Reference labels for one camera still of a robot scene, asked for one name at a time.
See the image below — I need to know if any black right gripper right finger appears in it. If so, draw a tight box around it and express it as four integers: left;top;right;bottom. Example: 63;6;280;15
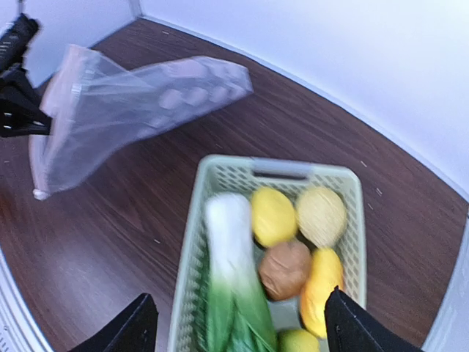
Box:
325;287;421;352

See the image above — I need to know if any yellow toy lemon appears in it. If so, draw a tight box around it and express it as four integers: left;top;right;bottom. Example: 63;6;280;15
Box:
251;187;298;248

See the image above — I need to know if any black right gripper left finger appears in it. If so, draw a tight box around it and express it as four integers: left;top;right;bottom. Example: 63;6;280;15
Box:
70;293;158;352

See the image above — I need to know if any green plastic basket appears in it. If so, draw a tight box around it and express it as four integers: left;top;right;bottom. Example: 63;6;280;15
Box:
168;155;367;351

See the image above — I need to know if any clear zip top bag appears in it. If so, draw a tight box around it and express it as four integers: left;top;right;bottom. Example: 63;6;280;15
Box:
29;45;253;200

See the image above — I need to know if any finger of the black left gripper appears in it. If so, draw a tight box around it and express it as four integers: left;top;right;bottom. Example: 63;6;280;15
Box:
1;104;50;138
1;63;44;113

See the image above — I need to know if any beige toy walnut ball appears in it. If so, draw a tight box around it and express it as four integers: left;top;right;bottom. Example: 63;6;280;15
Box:
295;186;347;247

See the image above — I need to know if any aluminium front rail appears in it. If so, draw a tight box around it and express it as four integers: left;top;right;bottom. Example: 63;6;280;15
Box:
0;252;53;352

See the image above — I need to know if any toy bok choy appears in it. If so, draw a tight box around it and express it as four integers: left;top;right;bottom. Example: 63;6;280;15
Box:
204;193;277;351

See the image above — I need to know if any brown toy bun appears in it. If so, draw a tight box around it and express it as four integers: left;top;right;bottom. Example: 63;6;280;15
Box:
258;240;311;301

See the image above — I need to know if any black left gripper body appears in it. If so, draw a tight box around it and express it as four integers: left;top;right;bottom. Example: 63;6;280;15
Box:
1;12;40;73

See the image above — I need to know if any green yellow toy lime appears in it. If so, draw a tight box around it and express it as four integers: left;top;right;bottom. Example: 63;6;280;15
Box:
278;329;320;352

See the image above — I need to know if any orange toy mango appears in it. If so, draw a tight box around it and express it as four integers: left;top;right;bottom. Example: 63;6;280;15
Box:
300;247;344;340

